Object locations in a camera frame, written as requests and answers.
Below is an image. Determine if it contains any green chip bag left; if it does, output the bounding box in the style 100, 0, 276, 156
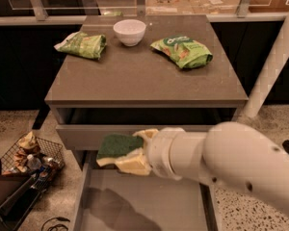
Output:
54, 31, 106, 60

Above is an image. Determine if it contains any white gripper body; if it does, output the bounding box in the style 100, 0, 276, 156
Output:
145, 128, 206, 181

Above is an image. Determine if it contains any grey open middle drawer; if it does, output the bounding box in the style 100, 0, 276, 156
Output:
69, 151, 222, 231

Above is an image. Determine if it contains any white ceramic bowl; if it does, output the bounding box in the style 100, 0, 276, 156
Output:
113, 19, 146, 46

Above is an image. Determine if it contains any wire basket with trash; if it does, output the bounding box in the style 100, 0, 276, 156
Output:
1, 131, 65, 191

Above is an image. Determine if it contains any green chip bag right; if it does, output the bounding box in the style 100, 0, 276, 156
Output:
151, 35, 213, 69

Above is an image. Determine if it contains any black cable on floor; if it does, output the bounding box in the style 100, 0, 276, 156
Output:
40, 217, 71, 231

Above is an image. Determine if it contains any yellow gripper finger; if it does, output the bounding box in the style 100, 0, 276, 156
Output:
115, 148, 151, 176
133, 128, 159, 142

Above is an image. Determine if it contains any grey drawer cabinet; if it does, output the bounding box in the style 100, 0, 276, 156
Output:
45, 15, 248, 164

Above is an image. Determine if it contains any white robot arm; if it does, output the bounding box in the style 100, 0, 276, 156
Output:
116, 122, 289, 217

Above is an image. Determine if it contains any grey top drawer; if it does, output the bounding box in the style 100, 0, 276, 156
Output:
57, 108, 235, 150

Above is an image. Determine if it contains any dark bin lower left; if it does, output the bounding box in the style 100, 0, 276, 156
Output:
0, 159, 37, 231

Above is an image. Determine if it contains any green chip bag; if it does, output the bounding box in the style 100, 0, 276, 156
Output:
151, 35, 213, 69
54, 31, 106, 60

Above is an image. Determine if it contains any green and yellow sponge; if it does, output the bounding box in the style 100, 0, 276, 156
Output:
96, 134, 144, 167

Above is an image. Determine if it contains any plastic bottle in basket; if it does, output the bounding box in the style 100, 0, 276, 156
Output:
27, 154, 42, 171

